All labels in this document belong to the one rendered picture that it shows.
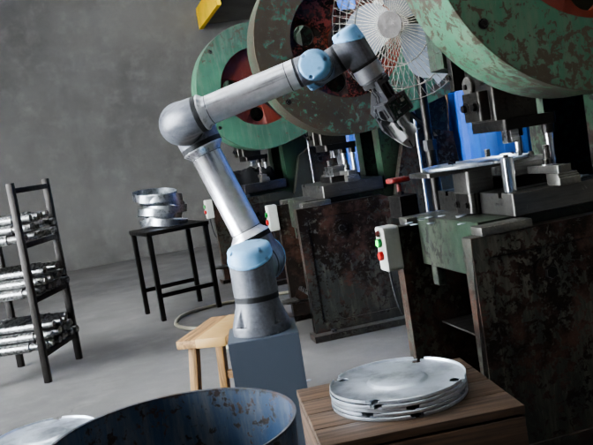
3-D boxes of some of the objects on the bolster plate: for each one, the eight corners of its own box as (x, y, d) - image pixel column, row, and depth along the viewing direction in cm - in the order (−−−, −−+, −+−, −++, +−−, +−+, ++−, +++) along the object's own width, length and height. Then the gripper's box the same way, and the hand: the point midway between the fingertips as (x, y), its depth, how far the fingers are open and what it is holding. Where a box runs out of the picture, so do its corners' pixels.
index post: (508, 192, 203) (503, 155, 203) (502, 192, 206) (498, 155, 205) (518, 191, 204) (513, 154, 203) (512, 191, 207) (507, 154, 206)
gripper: (368, 86, 205) (410, 154, 209) (394, 67, 207) (436, 136, 211) (356, 90, 213) (396, 156, 218) (381, 72, 215) (421, 138, 220)
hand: (409, 143), depth 217 cm, fingers closed
